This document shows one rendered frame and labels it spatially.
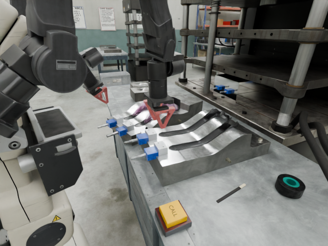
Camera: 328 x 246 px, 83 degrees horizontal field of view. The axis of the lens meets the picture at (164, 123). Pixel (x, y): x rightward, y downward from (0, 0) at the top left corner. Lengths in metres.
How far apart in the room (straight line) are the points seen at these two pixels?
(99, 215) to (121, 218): 0.18
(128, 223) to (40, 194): 1.03
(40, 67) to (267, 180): 0.74
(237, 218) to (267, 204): 0.12
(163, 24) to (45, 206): 0.58
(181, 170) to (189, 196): 0.09
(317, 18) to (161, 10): 0.75
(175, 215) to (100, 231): 1.09
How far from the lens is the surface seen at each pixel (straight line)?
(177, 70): 0.59
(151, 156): 0.66
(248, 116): 1.32
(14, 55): 0.38
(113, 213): 1.66
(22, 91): 0.37
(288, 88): 1.10
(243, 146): 0.79
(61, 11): 0.36
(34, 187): 0.65
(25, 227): 0.70
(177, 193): 0.66
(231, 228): 0.62
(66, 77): 0.36
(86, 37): 7.76
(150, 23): 0.50
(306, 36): 1.06
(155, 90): 0.55
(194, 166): 0.69
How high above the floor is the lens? 1.29
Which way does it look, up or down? 27 degrees down
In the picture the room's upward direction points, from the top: straight up
